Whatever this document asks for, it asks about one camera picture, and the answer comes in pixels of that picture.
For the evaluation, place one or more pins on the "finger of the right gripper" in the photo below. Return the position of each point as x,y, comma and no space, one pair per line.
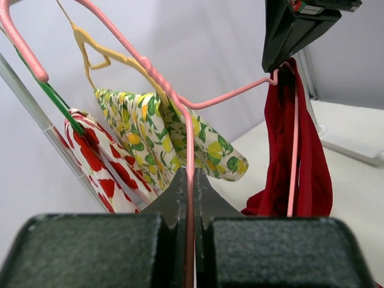
293,25

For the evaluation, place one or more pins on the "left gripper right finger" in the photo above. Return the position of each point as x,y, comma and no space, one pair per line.
233,250

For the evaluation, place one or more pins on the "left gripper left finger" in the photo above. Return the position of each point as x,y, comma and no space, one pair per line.
103,250

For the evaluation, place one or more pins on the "red skirt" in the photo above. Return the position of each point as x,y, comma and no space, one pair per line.
298,182

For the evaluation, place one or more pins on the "pink wire hanger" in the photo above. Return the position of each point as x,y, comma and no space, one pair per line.
181,104

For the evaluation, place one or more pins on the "green hanger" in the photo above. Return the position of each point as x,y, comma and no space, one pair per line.
56,99

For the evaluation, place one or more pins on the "yellow wooden hanger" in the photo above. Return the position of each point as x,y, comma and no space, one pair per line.
82,38

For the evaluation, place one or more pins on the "red flower print garment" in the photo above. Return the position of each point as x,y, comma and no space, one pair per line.
93,149

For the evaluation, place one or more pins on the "lemon print garment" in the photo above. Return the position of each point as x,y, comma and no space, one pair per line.
156,138

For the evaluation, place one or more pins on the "white metal clothes rack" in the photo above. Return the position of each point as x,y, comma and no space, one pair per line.
38,175

